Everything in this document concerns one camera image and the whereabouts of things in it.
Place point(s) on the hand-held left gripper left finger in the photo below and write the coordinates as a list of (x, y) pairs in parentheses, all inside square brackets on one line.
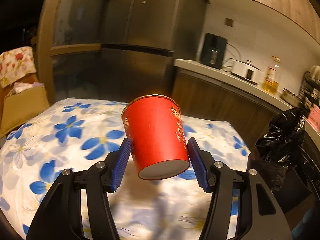
[(122, 162)]

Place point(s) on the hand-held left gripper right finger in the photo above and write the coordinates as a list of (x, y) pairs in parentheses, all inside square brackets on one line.
[(197, 162)]

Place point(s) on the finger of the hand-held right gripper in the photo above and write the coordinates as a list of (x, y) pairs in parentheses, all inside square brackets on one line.
[(308, 165)]

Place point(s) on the black trash bin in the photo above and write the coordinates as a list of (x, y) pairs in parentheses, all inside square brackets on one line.
[(297, 195)]

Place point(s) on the black plastic bag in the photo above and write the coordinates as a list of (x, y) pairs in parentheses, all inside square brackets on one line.
[(280, 135)]

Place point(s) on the red paper cup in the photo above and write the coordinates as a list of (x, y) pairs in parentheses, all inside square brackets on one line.
[(155, 135)]

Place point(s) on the person's right forearm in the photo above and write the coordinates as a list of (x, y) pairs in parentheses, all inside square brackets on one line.
[(307, 225)]

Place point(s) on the pink utensil holder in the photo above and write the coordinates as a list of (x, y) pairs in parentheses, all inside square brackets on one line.
[(315, 116)]

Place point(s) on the blue floral blanket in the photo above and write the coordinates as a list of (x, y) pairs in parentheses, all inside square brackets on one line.
[(75, 135)]

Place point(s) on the wooden base cabinet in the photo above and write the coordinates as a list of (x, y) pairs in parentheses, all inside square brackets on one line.
[(212, 97)]

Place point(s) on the black dish rack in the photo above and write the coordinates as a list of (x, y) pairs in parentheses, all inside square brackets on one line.
[(310, 85)]

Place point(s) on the cooking oil bottle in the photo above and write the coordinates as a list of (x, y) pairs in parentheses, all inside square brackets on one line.
[(271, 80)]

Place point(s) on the grey kitchen countertop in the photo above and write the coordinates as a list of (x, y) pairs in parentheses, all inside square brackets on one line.
[(195, 66)]

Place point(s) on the white rice cooker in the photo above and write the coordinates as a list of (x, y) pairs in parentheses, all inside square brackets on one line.
[(246, 71)]

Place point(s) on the cardboard box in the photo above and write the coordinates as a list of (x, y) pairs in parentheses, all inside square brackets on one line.
[(22, 105)]

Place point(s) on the black air fryer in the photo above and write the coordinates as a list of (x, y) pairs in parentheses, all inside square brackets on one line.
[(212, 47)]

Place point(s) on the wooden glass door cabinet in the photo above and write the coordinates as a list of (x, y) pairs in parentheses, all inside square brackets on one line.
[(75, 48)]

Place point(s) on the dark steel refrigerator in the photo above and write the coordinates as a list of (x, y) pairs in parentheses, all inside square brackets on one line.
[(140, 30)]

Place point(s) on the floral chair cover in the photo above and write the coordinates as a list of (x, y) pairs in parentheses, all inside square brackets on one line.
[(15, 62)]

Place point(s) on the brown wall socket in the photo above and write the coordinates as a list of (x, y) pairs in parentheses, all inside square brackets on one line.
[(229, 22)]

